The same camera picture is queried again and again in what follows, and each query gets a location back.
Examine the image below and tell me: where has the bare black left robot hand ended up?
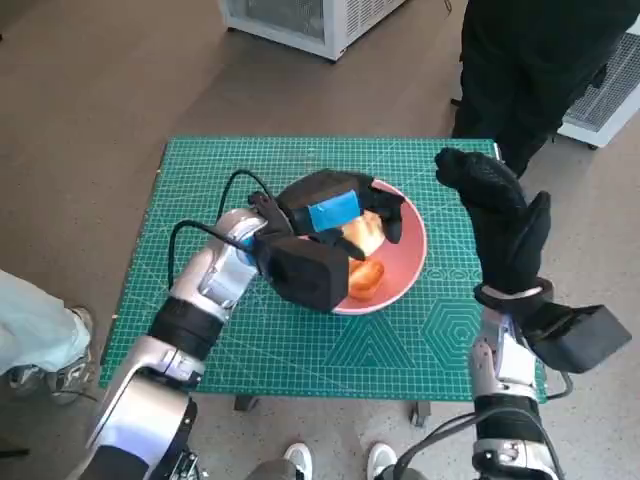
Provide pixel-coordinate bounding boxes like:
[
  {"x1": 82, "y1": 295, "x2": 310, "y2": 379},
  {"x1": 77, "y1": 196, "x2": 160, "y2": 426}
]
[{"x1": 275, "y1": 168, "x2": 407, "y2": 261}]

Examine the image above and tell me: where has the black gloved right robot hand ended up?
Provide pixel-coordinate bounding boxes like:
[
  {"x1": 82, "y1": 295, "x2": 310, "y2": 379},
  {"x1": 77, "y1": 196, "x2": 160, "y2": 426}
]
[{"x1": 433, "y1": 147, "x2": 553, "y2": 296}]

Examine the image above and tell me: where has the round toy bread bun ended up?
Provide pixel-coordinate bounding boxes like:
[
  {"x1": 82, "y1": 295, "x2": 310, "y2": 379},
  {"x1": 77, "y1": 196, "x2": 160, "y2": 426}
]
[{"x1": 342, "y1": 209, "x2": 387, "y2": 256}]

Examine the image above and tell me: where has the long striped toy bread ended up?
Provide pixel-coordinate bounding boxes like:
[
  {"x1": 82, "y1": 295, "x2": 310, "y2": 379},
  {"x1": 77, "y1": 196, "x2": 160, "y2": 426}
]
[{"x1": 347, "y1": 258, "x2": 386, "y2": 301}]

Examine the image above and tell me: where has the pink bowl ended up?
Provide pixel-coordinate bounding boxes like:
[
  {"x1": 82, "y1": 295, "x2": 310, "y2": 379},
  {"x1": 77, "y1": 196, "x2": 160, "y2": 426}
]
[{"x1": 277, "y1": 172, "x2": 427, "y2": 316}]

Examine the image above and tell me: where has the green cutting mat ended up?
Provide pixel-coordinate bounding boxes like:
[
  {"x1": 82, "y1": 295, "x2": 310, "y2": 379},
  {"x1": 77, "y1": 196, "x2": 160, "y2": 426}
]
[{"x1": 97, "y1": 137, "x2": 547, "y2": 405}]

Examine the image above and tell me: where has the person in black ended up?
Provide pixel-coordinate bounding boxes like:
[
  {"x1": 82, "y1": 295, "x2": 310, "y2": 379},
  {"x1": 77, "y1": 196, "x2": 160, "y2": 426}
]
[{"x1": 451, "y1": 0, "x2": 640, "y2": 179}]

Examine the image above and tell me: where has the white mesh cabinet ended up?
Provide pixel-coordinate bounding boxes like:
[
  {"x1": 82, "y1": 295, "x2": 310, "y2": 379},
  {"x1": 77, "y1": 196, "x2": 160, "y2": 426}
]
[
  {"x1": 557, "y1": 32, "x2": 640, "y2": 150},
  {"x1": 219, "y1": 0, "x2": 409, "y2": 64}
]

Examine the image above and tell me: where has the person's white shoe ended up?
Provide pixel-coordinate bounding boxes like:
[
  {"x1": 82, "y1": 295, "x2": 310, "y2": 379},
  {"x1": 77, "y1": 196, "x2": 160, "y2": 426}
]
[
  {"x1": 367, "y1": 443, "x2": 399, "y2": 480},
  {"x1": 282, "y1": 443, "x2": 312, "y2": 480}
]

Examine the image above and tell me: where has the person's grey trouser leg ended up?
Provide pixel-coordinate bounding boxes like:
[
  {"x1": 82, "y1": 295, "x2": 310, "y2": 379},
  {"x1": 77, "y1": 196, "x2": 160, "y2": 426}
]
[{"x1": 249, "y1": 458, "x2": 296, "y2": 480}]

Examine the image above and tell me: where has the black floor device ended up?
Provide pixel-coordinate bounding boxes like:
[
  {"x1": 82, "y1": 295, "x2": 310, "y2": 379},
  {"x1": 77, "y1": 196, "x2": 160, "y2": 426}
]
[{"x1": 172, "y1": 447, "x2": 204, "y2": 480}]

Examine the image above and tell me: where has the person in light trousers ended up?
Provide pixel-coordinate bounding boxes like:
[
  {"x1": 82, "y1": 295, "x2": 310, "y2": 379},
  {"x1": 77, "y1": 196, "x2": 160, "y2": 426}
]
[{"x1": 0, "y1": 269, "x2": 99, "y2": 406}]

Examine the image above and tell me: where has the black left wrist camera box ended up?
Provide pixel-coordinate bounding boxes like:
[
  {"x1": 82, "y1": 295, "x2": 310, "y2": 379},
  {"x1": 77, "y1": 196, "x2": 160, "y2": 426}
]
[{"x1": 257, "y1": 234, "x2": 350, "y2": 314}]

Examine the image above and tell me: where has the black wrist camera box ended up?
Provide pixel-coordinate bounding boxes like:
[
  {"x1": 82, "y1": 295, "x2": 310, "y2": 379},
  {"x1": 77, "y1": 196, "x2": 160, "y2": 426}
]
[
  {"x1": 522, "y1": 302, "x2": 634, "y2": 375},
  {"x1": 257, "y1": 234, "x2": 350, "y2": 314}
]

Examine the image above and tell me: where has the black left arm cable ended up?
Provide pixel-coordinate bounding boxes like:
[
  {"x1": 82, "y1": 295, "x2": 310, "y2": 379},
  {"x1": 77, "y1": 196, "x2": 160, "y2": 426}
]
[
  {"x1": 167, "y1": 219, "x2": 251, "y2": 291},
  {"x1": 219, "y1": 169, "x2": 275, "y2": 234}
]

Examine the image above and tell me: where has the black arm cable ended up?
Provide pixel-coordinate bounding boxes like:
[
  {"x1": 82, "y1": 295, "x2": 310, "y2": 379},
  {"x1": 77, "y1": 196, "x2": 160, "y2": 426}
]
[
  {"x1": 394, "y1": 412, "x2": 479, "y2": 480},
  {"x1": 167, "y1": 219, "x2": 251, "y2": 291},
  {"x1": 219, "y1": 169, "x2": 275, "y2": 234}
]

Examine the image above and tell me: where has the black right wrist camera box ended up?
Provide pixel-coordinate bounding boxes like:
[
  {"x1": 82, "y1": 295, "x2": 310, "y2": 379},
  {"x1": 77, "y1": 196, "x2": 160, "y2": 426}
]
[{"x1": 522, "y1": 302, "x2": 634, "y2": 375}]

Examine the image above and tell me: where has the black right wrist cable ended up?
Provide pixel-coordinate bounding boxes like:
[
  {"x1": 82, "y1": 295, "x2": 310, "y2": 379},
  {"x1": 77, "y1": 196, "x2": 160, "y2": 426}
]
[{"x1": 544, "y1": 372, "x2": 574, "y2": 400}]

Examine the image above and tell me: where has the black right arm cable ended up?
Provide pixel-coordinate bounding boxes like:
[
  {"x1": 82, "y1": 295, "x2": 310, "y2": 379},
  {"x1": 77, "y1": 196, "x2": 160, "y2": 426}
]
[{"x1": 394, "y1": 412, "x2": 479, "y2": 480}]

